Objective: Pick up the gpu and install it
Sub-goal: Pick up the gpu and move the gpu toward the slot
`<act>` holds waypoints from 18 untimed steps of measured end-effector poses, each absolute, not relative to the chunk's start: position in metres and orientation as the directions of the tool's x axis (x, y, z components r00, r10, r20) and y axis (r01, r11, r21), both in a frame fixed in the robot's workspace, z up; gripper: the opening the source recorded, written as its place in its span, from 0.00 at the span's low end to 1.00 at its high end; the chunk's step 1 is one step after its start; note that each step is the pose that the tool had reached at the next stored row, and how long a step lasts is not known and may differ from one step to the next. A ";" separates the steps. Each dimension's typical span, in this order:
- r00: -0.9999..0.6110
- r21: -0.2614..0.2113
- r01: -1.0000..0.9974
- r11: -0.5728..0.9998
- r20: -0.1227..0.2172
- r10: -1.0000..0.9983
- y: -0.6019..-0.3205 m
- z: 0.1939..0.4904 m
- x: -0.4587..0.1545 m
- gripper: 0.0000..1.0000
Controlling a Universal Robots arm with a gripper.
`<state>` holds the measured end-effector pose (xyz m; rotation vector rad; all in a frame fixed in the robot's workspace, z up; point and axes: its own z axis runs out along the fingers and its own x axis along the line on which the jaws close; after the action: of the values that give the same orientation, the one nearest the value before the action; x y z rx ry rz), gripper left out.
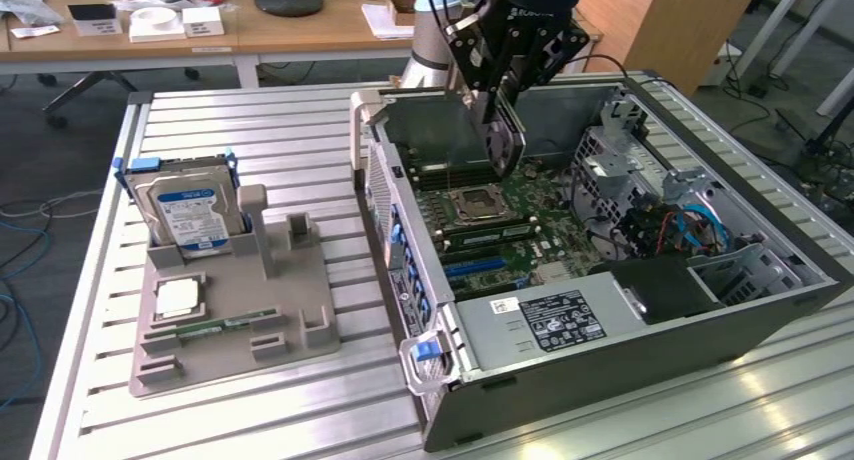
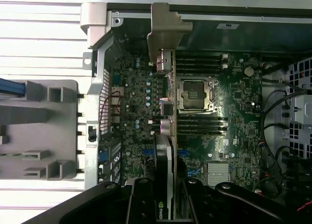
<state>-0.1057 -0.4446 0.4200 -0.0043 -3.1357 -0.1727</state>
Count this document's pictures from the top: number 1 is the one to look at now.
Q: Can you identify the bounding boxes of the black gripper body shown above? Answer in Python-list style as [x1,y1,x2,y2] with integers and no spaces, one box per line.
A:
[478,0,590,89]

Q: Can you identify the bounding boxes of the black Nvidia graphics card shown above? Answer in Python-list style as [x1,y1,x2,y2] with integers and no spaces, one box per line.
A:
[463,87,530,177]

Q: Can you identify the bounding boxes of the stack of white papers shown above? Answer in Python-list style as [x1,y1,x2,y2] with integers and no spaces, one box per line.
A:
[360,2,419,41]

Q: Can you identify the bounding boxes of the wooden cabinet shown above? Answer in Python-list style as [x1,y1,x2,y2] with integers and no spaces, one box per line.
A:
[573,0,766,96]

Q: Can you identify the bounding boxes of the perforated metal drive cage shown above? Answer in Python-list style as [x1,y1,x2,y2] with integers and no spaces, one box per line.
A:
[571,95,675,221]

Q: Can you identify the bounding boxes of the wooden desk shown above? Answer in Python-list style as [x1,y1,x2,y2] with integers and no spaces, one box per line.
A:
[0,0,606,89]

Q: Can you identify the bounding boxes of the metal CPU socket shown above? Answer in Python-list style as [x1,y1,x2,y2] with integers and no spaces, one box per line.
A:
[450,185,515,226]

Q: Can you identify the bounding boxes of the green RAM stick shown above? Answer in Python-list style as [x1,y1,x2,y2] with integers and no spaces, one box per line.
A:
[144,307,282,339]
[440,219,540,252]

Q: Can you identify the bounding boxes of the green Dell motherboard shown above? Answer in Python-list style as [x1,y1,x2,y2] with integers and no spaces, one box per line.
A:
[403,147,622,301]

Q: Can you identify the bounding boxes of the white labelled cube box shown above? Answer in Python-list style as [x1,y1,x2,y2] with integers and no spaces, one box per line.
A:
[180,5,226,39]

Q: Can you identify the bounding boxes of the blue expansion slot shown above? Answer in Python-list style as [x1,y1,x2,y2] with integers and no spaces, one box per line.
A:
[443,256,507,277]

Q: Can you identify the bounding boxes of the silver chipset heatsink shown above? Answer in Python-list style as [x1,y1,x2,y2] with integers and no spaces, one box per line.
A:
[532,262,577,285]

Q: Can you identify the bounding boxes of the flat white box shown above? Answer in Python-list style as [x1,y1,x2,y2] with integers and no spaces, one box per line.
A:
[127,14,188,44]

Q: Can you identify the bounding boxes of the white tape roll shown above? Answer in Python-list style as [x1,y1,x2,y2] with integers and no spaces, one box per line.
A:
[131,7,176,31]

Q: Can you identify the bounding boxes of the hard disk with blue rails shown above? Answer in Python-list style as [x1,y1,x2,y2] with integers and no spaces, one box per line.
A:
[111,148,242,259]

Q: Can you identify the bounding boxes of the grey metal disk bay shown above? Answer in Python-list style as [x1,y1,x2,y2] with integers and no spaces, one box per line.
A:
[686,242,806,306]

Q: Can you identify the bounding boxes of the white box with black top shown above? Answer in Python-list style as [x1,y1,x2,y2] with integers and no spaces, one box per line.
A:
[65,3,124,37]

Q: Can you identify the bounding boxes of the grey power supply unit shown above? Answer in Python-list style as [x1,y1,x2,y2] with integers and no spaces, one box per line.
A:
[456,272,649,372]

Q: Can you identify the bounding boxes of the grey printed parts rack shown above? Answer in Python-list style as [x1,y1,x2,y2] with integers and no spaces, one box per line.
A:
[129,183,346,399]

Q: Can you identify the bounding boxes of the silver CPU chip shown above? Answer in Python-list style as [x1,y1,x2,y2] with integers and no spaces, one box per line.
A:
[155,279,206,318]

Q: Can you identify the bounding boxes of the white label card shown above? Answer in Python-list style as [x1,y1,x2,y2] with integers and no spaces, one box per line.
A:
[8,24,63,39]

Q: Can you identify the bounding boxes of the dark grey open PC case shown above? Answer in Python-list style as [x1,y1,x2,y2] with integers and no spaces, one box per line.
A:
[350,69,854,454]

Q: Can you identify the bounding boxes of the clear plastic bag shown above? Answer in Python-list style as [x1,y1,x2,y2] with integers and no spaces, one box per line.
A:
[0,0,65,26]

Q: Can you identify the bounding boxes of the black cable to case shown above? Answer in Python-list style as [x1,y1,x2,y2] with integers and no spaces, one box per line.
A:
[570,52,673,84]

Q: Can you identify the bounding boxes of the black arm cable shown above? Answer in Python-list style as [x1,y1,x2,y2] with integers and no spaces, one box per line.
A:
[419,0,468,36]

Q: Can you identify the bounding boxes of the white table frame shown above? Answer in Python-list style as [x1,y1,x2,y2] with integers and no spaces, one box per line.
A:
[733,0,854,116]

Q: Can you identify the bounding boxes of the blue data wire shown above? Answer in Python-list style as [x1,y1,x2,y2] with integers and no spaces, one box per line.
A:
[670,203,735,255]

